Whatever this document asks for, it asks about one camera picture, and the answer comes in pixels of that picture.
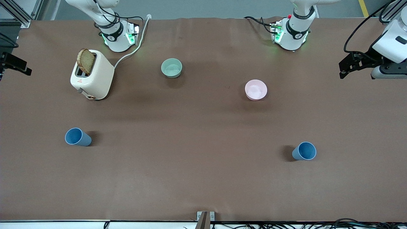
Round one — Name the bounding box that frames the blue ribbed cup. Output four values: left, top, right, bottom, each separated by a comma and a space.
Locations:
65, 128, 93, 147
292, 142, 317, 161

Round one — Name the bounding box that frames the grey arm base connector box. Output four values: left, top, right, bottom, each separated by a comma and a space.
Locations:
126, 23, 140, 45
270, 20, 284, 44

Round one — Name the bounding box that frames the brown bread slice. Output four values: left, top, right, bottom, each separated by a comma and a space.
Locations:
77, 48, 96, 75

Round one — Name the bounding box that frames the cream white toaster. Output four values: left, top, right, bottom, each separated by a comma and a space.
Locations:
70, 49, 115, 101

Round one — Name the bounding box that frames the pink bowl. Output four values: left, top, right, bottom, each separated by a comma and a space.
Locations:
245, 79, 268, 101

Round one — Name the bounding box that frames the mint green bowl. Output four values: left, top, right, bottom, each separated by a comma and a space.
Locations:
161, 58, 183, 79

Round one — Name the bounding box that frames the brown table cover sheet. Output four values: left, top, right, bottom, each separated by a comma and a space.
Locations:
0, 17, 407, 222

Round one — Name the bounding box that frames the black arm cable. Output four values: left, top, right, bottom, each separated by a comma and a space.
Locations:
244, 16, 278, 34
92, 0, 144, 30
0, 32, 19, 49
343, 0, 396, 54

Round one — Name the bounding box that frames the aluminium frame profile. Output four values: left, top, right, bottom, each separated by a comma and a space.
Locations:
0, 0, 43, 28
379, 0, 407, 24

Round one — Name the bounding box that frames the white toaster power cable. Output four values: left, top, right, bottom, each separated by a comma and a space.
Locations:
114, 14, 152, 69

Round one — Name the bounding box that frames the metal table edge bracket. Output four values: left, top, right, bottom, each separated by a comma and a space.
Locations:
197, 211, 215, 229

